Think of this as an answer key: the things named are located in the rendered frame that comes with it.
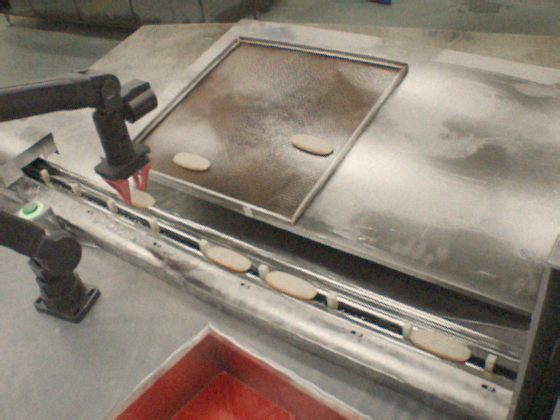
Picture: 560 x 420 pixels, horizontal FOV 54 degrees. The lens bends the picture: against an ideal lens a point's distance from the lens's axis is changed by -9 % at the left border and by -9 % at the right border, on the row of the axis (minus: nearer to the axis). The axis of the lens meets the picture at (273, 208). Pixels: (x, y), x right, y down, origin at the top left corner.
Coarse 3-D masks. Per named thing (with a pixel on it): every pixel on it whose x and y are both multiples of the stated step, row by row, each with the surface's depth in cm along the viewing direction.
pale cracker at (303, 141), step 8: (296, 136) 121; (304, 136) 120; (296, 144) 120; (304, 144) 119; (312, 144) 118; (320, 144) 117; (328, 144) 117; (312, 152) 118; (320, 152) 116; (328, 152) 116
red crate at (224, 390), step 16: (208, 384) 90; (224, 384) 90; (240, 384) 89; (192, 400) 88; (208, 400) 88; (224, 400) 87; (240, 400) 87; (256, 400) 86; (176, 416) 86; (192, 416) 86; (208, 416) 85; (224, 416) 85; (240, 416) 84; (256, 416) 84; (272, 416) 84; (288, 416) 83
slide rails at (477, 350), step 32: (64, 192) 134; (96, 192) 132; (128, 224) 120; (160, 224) 119; (320, 288) 99; (352, 320) 92; (384, 320) 92; (416, 320) 90; (480, 352) 83; (512, 384) 78
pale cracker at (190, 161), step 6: (180, 156) 126; (186, 156) 126; (192, 156) 125; (198, 156) 125; (174, 162) 127; (180, 162) 125; (186, 162) 124; (192, 162) 124; (198, 162) 123; (204, 162) 123; (192, 168) 123; (198, 168) 123; (204, 168) 122
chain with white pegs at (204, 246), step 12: (24, 168) 149; (48, 180) 141; (72, 192) 136; (108, 204) 125; (156, 228) 118; (180, 240) 116; (204, 240) 110; (204, 252) 110; (264, 276) 102; (324, 300) 98; (336, 300) 95; (348, 312) 95; (384, 324) 92; (408, 324) 87; (408, 336) 88; (468, 360) 83; (492, 360) 79; (492, 372) 81; (504, 372) 81
